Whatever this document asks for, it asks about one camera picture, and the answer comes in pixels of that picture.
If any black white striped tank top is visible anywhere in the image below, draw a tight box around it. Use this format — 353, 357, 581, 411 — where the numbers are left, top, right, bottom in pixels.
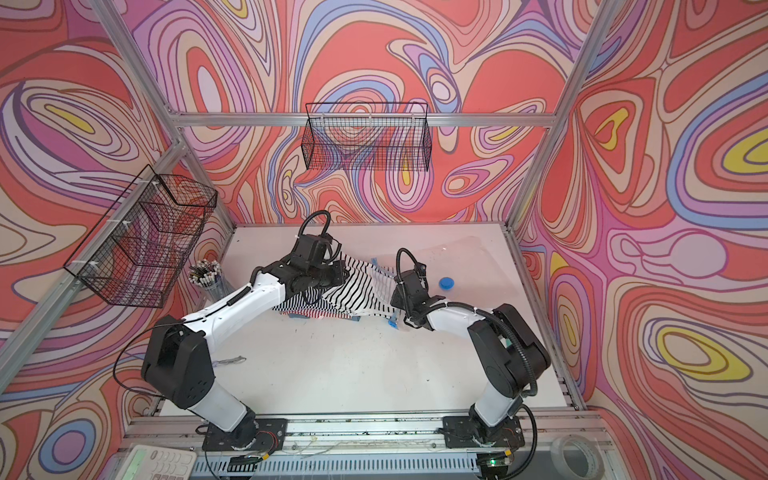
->
293, 254, 399, 322

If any clear vacuum bag blue zip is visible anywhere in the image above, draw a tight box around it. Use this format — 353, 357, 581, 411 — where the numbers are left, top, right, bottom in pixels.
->
365, 236, 517, 330

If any red white striped tank top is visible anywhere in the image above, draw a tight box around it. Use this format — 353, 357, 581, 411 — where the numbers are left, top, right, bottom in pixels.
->
299, 309, 360, 322

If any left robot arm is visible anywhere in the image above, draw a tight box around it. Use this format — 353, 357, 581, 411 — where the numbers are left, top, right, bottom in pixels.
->
141, 233, 348, 442

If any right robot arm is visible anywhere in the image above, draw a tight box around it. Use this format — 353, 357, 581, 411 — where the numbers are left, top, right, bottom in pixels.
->
391, 270, 551, 434

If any cup of pens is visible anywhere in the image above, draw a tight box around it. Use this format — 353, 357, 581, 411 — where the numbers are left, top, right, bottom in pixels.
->
188, 259, 234, 303

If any small clear plastic scrap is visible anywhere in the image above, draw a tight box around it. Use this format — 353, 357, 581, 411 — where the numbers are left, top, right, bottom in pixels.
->
212, 356, 247, 368

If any clear tape roll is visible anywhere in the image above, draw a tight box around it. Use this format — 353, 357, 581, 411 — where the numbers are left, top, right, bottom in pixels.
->
550, 435, 605, 480

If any white calculator keypad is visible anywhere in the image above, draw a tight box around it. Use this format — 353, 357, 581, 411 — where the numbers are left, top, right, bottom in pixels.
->
115, 445, 197, 480

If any black wire basket back wall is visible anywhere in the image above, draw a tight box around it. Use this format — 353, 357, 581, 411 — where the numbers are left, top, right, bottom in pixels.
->
301, 101, 432, 172

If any black wire basket wall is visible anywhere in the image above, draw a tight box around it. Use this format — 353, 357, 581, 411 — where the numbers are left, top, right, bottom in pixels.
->
301, 101, 432, 172
63, 166, 218, 308

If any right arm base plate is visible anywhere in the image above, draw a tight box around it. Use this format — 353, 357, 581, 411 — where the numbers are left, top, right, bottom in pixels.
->
436, 416, 525, 451

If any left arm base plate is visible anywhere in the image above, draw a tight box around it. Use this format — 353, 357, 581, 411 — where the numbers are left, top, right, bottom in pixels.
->
202, 417, 288, 453

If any black wire basket left wall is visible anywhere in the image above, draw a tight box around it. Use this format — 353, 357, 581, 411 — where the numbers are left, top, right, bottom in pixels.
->
63, 166, 218, 308

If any aluminium front rail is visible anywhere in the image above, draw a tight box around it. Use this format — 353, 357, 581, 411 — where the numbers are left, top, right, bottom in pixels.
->
118, 409, 612, 456

